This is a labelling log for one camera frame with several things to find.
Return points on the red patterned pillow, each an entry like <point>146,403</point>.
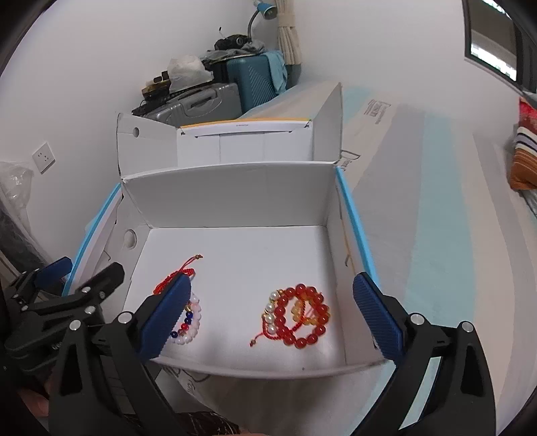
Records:
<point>528,111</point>

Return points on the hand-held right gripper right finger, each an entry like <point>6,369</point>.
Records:
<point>377,318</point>

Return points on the black and gold box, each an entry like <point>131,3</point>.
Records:
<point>157,86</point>

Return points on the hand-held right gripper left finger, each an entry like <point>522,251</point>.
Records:
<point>165,323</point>

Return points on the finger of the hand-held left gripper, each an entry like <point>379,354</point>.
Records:
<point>54,268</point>
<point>96,287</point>

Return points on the person's left hand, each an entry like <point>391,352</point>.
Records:
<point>33,402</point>

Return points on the folded striped blankets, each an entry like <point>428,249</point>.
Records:
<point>524,163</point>

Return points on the beige curtain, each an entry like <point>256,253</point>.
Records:
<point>289,33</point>

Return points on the dark framed window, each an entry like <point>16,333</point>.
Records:
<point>491,37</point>

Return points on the white plastic bag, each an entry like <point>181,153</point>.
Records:
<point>188,71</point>

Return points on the grey suitcase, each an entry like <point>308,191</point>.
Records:
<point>209,105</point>

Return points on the black bag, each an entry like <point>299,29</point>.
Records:
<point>233,44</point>

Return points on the white wall socket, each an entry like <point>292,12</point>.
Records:
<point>44,157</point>

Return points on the light blue cloth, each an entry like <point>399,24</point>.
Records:
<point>277,69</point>

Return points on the teal suitcase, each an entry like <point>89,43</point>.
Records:
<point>251,79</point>

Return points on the clear plastic bag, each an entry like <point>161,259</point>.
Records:
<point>14,184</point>

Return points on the blue desk lamp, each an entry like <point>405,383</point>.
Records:
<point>266,8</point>

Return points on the sky print cardboard box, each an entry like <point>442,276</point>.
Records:
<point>251,251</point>

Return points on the dark patterned cloth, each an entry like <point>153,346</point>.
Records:
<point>209,423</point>

